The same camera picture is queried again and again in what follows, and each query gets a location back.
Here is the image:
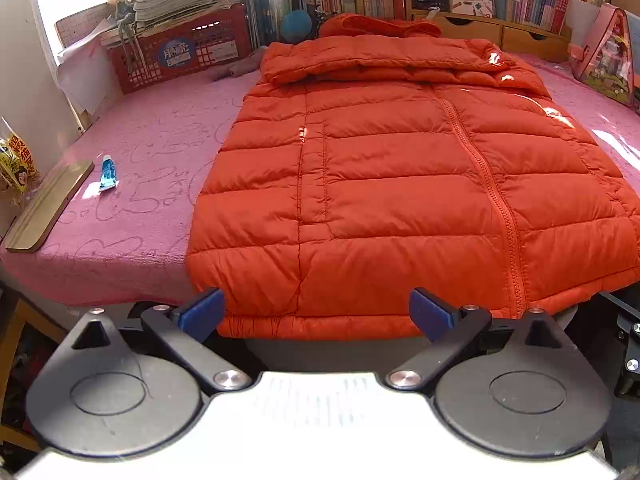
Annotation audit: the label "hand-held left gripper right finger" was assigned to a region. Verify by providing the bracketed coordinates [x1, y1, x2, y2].
[384, 287, 568, 392]

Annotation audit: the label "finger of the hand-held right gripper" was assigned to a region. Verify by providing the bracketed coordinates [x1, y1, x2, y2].
[614, 305, 640, 398]

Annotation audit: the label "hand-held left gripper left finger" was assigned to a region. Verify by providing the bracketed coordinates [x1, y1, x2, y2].
[70, 287, 253, 393]

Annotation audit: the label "orange puffer jacket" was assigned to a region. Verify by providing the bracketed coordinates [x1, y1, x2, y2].
[185, 12, 640, 339]

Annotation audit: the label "blue and white tube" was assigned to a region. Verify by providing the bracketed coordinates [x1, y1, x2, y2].
[97, 154, 118, 194]

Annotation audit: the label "pink blanket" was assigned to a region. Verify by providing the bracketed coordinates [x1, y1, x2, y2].
[0, 47, 640, 308]

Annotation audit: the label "wooden board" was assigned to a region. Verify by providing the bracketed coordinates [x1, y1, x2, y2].
[5, 160, 96, 254]

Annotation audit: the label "yellow snack packet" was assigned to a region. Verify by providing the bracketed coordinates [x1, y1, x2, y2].
[0, 117, 41, 206]

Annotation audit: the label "small pink cloth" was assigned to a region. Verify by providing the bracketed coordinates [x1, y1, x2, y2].
[209, 47, 271, 82]

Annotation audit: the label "loose white paper sheets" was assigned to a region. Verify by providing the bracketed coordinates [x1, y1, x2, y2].
[55, 35, 126, 116]

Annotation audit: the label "large red plastic basket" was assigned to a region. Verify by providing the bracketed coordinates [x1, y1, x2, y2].
[107, 2, 253, 95]

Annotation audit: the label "wooden drawer organiser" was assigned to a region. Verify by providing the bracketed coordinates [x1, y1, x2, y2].
[406, 7, 573, 63]

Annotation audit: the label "pink triangular toy bag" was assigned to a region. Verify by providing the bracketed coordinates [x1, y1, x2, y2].
[567, 2, 638, 107]

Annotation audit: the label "blue ball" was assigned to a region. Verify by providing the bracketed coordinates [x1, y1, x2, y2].
[280, 9, 313, 43]

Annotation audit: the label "grey grid cutting mat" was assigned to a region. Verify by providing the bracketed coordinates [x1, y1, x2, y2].
[54, 2, 113, 53]

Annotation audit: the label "leaning blue picture books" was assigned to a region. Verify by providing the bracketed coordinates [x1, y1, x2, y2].
[245, 0, 301, 48]

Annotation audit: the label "wooden furniture frame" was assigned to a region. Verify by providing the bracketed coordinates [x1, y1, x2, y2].
[0, 290, 68, 456]

